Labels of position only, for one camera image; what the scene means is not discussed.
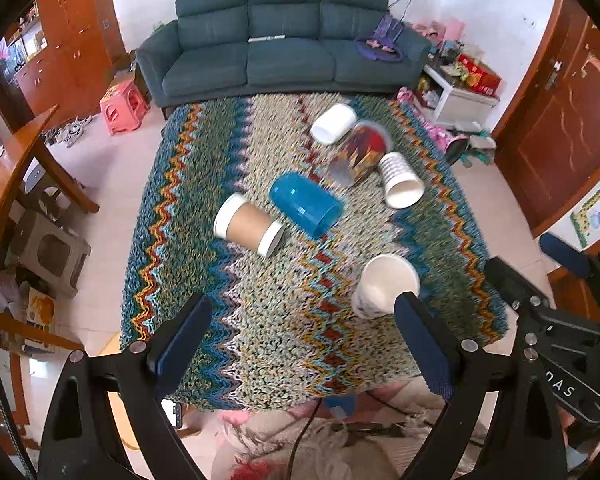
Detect white ribbed paper cup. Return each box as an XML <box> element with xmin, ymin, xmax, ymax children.
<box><xmin>378</xmin><ymin>151</ymin><xmax>426</xmax><ymax>210</ymax></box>

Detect brown paper cup white lid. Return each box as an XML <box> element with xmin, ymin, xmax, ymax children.
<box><xmin>212</xmin><ymin>192</ymin><xmax>286</xmax><ymax>258</ymax></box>

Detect black cable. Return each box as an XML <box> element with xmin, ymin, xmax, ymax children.
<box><xmin>286</xmin><ymin>399</ymin><xmax>323</xmax><ymax>480</ymax></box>

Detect green slippers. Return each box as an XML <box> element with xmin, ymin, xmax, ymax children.
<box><xmin>461</xmin><ymin>132</ymin><xmax>497</xmax><ymax>167</ymax></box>

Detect white cup with small print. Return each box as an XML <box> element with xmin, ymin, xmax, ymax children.
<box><xmin>351</xmin><ymin>253</ymin><xmax>422</xmax><ymax>318</ymax></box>

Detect wooden door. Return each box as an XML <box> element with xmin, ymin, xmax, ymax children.
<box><xmin>492</xmin><ymin>0</ymin><xmax>600</xmax><ymax>241</ymax></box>

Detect pink plastic stool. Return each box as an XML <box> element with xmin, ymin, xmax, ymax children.
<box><xmin>99</xmin><ymin>80</ymin><xmax>151</xmax><ymax>137</ymax></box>

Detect dark green sofa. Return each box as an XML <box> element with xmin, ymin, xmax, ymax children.
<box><xmin>135</xmin><ymin>0</ymin><xmax>433</xmax><ymax>120</ymax></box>

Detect purple bag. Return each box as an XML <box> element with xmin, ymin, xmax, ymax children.
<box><xmin>355</xmin><ymin>13</ymin><xmax>407</xmax><ymax>64</ymax></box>

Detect beige cloth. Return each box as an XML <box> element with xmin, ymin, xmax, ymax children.
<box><xmin>212</xmin><ymin>377</ymin><xmax>481</xmax><ymax>480</ymax></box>

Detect blue plastic cup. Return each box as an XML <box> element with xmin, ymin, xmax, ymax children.
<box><xmin>269</xmin><ymin>172</ymin><xmax>344</xmax><ymax>240</ymax></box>

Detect colourful patterned cup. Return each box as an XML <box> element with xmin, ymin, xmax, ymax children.
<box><xmin>327</xmin><ymin>120</ymin><xmax>392</xmax><ymax>187</ymax></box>

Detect cardboard box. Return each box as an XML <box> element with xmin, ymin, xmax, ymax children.
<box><xmin>107</xmin><ymin>62</ymin><xmax>137</xmax><ymax>92</ymax></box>

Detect yellow printed box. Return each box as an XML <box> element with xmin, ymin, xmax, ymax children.
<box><xmin>22</xmin><ymin>286</ymin><xmax>59</xmax><ymax>347</ymax></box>

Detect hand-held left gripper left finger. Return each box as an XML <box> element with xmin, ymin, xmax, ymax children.
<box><xmin>39</xmin><ymin>292</ymin><xmax>213</xmax><ymax>480</ymax></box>

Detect zigzag knitted blanket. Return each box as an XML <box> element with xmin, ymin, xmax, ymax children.
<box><xmin>119</xmin><ymin>91</ymin><xmax>509</xmax><ymax>415</ymax></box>

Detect pink toys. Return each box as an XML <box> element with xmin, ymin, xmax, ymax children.
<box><xmin>396</xmin><ymin>86</ymin><xmax>458</xmax><ymax>152</ymax></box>

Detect wooden cabinet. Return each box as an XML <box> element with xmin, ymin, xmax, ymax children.
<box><xmin>0</xmin><ymin>0</ymin><xmax>127</xmax><ymax>117</ymax></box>

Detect pile of shoes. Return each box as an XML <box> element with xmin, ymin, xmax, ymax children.
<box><xmin>42</xmin><ymin>115</ymin><xmax>95</xmax><ymax>149</ymax></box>

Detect red box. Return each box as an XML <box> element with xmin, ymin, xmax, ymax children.
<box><xmin>455</xmin><ymin>53</ymin><xmax>502</xmax><ymax>97</ymax></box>

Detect plain white cup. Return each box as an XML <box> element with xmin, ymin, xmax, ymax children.
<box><xmin>309</xmin><ymin>103</ymin><xmax>358</xmax><ymax>146</ymax></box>

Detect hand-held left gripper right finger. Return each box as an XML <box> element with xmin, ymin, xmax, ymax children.
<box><xmin>394</xmin><ymin>292</ymin><xmax>573</xmax><ymax>480</ymax></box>

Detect grey plastic stool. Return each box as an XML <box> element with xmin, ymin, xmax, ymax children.
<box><xmin>9</xmin><ymin>209</ymin><xmax>92</xmax><ymax>299</ymax></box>

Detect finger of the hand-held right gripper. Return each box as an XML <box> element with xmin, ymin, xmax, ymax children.
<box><xmin>484</xmin><ymin>256</ymin><xmax>600</xmax><ymax>337</ymax></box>
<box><xmin>539</xmin><ymin>232</ymin><xmax>600</xmax><ymax>323</ymax></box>

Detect wall poster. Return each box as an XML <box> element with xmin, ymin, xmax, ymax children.
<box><xmin>569</xmin><ymin>164</ymin><xmax>600</xmax><ymax>252</ymax></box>

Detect white side table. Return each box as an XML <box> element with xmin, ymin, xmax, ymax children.
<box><xmin>422</xmin><ymin>64</ymin><xmax>501</xmax><ymax>129</ymax></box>

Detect mobile phone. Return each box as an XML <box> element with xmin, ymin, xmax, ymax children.
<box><xmin>161</xmin><ymin>399</ymin><xmax>186</xmax><ymax>430</ymax></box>

